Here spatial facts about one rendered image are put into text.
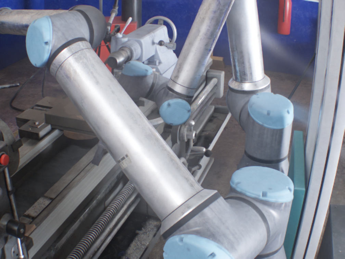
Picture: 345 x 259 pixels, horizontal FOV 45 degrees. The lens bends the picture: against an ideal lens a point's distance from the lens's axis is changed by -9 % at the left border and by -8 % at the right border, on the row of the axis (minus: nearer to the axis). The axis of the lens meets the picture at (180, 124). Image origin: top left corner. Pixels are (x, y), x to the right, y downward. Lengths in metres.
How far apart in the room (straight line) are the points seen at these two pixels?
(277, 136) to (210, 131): 1.74
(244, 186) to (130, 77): 0.63
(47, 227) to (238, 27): 0.91
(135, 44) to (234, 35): 1.03
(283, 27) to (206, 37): 4.20
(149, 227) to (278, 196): 1.30
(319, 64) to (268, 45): 4.51
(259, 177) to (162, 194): 0.24
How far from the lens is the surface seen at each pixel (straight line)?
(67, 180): 1.77
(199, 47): 1.32
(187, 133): 2.01
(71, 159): 2.14
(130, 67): 1.45
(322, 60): 1.26
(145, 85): 1.46
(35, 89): 5.25
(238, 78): 1.55
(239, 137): 3.99
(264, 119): 1.40
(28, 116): 2.28
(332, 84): 1.01
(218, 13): 1.30
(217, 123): 3.26
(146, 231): 2.18
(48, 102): 2.42
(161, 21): 2.84
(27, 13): 1.41
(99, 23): 1.12
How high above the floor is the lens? 1.76
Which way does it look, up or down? 25 degrees down
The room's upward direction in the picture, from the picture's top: 1 degrees clockwise
